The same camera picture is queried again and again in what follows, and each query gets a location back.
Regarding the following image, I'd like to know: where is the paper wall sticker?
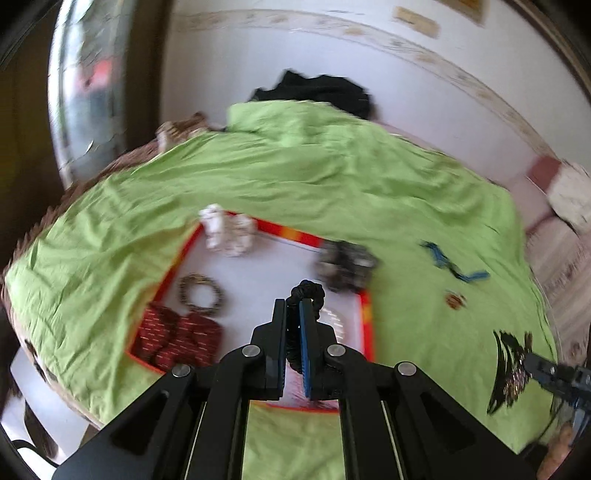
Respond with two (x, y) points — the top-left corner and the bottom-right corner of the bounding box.
(438, 0), (489, 25)

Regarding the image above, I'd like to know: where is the red patterned scrunchie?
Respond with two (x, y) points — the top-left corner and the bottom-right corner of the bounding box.
(134, 302), (223, 370)

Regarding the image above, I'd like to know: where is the person's right hand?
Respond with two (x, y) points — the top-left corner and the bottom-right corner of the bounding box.
(536, 425), (575, 480)

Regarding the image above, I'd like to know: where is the white patterned cloth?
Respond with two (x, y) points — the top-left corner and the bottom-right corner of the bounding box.
(547, 161), (591, 232)

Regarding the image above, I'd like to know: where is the white dotted scrunchie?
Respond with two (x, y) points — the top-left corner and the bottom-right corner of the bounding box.
(198, 204), (257, 258)

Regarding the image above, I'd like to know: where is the blue striped strap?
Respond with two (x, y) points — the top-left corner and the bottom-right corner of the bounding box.
(421, 241), (490, 282)

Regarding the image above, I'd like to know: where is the black cloth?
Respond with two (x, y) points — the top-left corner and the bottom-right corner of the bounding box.
(247, 69), (374, 120)

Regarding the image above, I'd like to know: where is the black cable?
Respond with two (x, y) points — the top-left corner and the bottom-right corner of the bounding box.
(11, 440), (61, 467)

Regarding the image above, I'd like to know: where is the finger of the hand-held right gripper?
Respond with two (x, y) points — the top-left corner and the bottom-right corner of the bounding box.
(524, 352), (561, 385)

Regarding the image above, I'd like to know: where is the striped floral sofa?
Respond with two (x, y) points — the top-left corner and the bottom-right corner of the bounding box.
(505, 156), (591, 370)

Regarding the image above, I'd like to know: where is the leopard print hair tie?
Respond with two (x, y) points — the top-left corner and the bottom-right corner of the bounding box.
(178, 273), (228, 317)

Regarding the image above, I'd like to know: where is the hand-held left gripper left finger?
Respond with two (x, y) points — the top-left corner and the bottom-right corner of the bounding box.
(51, 299), (288, 480)

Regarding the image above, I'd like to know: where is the green bed blanket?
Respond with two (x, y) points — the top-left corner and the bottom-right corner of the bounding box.
(2, 99), (561, 480)

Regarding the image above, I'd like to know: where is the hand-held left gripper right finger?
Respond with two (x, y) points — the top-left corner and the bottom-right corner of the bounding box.
(298, 298), (539, 480)

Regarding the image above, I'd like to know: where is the black hair tie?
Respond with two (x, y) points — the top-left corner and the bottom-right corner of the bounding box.
(285, 279), (326, 374)

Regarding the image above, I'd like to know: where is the red shallow cardboard box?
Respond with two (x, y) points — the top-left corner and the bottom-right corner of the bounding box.
(124, 211), (374, 414)

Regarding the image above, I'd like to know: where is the grey sheer scrunchie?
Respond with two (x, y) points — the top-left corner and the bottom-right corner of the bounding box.
(315, 240), (382, 292)

